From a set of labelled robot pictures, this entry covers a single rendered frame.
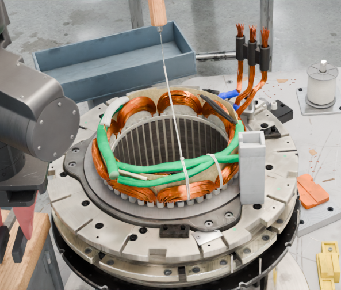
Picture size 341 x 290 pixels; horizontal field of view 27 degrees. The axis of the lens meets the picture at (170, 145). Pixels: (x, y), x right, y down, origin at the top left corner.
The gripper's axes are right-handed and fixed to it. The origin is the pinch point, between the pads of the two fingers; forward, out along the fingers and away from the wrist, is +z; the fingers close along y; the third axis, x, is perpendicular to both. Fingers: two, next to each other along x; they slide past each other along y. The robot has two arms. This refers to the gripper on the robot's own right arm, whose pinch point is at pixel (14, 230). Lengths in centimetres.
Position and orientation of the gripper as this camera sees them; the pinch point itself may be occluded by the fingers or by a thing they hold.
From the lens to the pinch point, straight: 77.6
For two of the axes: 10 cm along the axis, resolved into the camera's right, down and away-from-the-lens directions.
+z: 0.6, 7.8, 6.2
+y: 10.0, -0.3, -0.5
